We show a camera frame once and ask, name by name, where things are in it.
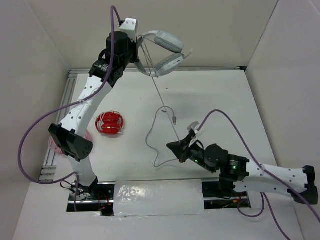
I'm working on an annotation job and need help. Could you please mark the red wrapped headphones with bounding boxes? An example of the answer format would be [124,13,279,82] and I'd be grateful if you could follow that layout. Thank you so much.
[95,111,124,136]

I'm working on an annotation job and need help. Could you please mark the aluminium frame rail back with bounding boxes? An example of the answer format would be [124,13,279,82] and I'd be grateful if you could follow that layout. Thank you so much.
[69,66,248,75]

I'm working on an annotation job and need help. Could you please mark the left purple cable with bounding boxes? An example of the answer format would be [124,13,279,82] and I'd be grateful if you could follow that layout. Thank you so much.
[18,5,123,185]

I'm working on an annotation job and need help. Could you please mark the white taped cover sheet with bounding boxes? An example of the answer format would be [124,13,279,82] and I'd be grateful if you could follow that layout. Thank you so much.
[113,179,205,217]

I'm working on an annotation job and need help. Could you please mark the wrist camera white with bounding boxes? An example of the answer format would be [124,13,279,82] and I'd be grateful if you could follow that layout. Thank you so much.
[119,18,139,42]
[187,121,200,147]

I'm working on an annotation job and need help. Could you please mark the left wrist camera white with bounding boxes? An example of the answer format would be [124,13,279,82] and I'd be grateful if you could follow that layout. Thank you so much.
[119,18,139,42]

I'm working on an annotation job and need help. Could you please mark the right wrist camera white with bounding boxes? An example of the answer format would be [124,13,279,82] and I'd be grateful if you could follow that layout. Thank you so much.
[187,121,200,147]

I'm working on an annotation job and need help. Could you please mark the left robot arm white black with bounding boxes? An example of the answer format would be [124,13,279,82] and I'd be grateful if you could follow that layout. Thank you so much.
[48,31,137,199]

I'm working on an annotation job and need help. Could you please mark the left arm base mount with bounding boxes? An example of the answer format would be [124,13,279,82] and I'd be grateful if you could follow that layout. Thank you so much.
[60,180,115,217]

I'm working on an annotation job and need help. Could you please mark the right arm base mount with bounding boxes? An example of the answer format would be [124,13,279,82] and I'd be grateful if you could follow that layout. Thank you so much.
[201,177,251,210]

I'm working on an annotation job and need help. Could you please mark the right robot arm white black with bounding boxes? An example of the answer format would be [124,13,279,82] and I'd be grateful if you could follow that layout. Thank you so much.
[166,130,319,205]

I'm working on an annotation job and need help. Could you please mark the aluminium frame rail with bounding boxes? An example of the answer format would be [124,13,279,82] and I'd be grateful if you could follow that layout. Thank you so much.
[69,66,248,75]
[39,72,79,179]

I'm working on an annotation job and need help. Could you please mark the aluminium frame rail left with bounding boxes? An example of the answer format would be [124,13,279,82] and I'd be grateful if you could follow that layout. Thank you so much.
[39,72,79,179]

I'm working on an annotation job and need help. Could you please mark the grey headphone usb cable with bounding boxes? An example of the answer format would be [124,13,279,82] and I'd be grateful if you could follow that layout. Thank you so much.
[139,36,182,169]

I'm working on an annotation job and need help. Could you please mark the white grey headphones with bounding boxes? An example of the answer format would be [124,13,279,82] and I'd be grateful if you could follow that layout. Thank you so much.
[134,30,193,78]

